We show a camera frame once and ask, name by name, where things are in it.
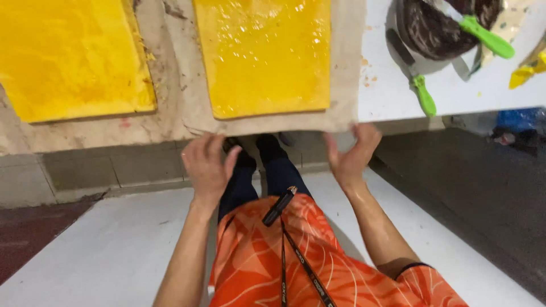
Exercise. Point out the person's left hand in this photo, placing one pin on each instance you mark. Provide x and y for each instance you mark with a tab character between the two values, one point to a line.
207	168

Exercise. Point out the person's right hand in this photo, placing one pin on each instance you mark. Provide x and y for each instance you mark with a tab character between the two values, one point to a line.
352	160

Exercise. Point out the black shoe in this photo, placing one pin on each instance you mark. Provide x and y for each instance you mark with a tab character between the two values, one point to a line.
269	144
232	144

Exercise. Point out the dark blue trousers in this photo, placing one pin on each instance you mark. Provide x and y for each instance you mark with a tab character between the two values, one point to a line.
279	175

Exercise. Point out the dirty beige cloth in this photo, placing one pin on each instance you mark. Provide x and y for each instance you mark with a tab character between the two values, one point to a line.
166	106

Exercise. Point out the black clip-on device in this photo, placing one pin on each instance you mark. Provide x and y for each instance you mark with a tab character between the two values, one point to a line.
279	207

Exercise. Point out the clean beige cloth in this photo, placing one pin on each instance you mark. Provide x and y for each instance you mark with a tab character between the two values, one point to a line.
345	64

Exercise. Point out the orange patterned shirt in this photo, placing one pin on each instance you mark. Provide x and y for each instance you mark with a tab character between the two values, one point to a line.
298	264

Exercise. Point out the glossy yellow slab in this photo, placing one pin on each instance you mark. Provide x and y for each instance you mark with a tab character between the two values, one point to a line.
266	55

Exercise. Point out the grey metal scraper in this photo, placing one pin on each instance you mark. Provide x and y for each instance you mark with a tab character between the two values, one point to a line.
463	66

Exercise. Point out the dark brown bowl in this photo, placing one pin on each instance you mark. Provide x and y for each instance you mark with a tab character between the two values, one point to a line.
431	30

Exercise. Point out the blue bag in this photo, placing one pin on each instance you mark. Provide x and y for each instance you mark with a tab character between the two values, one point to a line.
520	119

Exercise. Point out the dull yellow slab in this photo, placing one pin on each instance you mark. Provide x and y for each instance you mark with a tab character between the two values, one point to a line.
72	55

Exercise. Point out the yellow plastic piece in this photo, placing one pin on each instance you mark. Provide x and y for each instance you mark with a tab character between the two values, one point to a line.
527	70

